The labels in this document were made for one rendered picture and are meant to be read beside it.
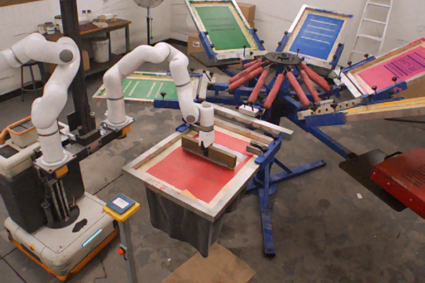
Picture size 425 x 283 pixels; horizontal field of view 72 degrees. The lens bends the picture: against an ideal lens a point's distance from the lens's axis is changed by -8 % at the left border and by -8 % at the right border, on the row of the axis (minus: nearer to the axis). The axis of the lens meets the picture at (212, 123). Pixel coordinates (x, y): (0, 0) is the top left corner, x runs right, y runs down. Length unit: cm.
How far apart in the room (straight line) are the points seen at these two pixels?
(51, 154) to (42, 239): 102
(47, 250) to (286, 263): 172
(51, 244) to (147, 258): 69
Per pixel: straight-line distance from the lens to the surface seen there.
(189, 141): 185
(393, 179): 180
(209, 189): 165
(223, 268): 249
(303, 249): 275
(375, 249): 300
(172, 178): 172
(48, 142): 155
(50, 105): 138
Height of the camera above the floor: 205
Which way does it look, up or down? 30 degrees down
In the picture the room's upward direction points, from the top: 4 degrees clockwise
